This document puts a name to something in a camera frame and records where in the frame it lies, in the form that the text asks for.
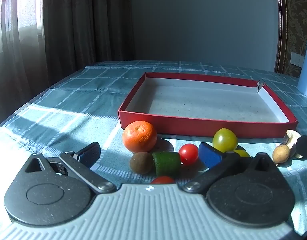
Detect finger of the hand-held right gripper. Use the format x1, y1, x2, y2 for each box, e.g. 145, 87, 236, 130
296, 135, 307, 160

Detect red cardboard box tray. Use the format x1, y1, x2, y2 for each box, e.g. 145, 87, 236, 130
118, 72, 299, 138

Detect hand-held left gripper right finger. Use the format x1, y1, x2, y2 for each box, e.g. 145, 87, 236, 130
183, 142, 278, 195

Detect teal checked tablecloth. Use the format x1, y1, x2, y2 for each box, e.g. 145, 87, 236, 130
0, 60, 307, 240

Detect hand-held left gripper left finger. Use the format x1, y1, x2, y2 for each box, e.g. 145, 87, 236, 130
25, 142, 117, 194

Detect white wall switch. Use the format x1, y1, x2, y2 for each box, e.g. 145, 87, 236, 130
291, 51, 305, 67

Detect yellow cherry tomato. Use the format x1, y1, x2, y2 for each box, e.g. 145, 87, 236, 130
233, 149, 250, 158

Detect eggplant slice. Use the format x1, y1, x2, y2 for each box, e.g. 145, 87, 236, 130
285, 129, 303, 159

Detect brown kiwi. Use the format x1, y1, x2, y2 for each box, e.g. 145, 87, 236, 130
130, 152, 154, 175

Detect sheer white curtain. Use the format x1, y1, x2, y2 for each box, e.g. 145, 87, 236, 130
0, 0, 47, 128

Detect orange mandarin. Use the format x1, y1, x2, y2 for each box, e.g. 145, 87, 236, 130
122, 121, 158, 153

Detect dark wooden frame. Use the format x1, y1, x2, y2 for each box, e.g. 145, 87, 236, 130
274, 0, 289, 74

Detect brown patterned curtain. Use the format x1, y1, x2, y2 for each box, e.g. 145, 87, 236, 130
42, 0, 135, 85

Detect green-yellow tomato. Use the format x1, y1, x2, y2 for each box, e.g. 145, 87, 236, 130
213, 128, 238, 153

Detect small tan potato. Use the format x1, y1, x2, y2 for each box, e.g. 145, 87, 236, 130
273, 145, 290, 164

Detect red cherry tomato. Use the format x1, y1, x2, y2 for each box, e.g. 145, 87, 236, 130
150, 176, 175, 184
179, 143, 199, 165

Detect green cucumber piece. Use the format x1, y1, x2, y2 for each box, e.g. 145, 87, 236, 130
152, 151, 181, 177

